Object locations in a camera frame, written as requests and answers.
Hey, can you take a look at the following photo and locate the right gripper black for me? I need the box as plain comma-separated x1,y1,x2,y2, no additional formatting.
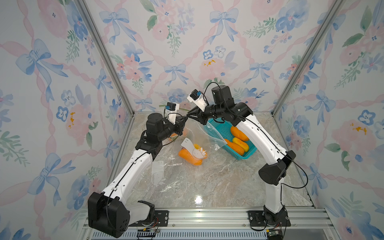
186,101,225,125

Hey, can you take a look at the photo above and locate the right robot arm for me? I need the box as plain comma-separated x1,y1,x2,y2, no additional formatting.
187,85,296,226

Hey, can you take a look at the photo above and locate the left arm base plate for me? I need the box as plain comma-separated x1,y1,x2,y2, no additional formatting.
129,210,169,228

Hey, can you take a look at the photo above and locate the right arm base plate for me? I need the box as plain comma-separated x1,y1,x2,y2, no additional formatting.
247,209,291,228

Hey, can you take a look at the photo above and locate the small yellow mango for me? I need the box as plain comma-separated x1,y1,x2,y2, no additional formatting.
193,144,207,160

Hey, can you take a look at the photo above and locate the orange mango basket back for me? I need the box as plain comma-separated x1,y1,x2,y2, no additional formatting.
230,127,250,142

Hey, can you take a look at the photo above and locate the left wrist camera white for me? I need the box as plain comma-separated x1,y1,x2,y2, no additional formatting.
164,102,180,125

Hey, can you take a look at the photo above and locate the aluminium frame rail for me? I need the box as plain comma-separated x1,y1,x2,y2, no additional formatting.
76,207,341,240

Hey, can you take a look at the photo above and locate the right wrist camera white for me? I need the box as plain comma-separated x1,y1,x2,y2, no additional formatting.
187,89,208,112

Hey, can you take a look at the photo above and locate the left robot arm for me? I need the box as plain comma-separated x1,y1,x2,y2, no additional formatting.
88,113,188,238

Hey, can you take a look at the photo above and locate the yellow mango basket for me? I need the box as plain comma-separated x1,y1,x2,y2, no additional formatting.
233,137,250,152

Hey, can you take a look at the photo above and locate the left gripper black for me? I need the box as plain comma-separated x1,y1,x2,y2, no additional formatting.
158,115,188,143

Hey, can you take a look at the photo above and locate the teal plastic basket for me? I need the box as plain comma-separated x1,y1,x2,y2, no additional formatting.
203,119,257,160

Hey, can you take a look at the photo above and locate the long orange mango front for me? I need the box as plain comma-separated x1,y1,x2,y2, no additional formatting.
225,139,245,156

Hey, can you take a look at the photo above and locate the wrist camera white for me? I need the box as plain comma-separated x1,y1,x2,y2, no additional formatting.
164,102,180,125
187,89,208,112

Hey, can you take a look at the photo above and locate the clear plastic bag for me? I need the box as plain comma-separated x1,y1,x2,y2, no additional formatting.
176,120,221,161
143,155,190,196

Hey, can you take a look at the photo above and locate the clear zip-top bag green print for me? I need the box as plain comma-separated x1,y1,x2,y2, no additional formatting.
167,113,189,141

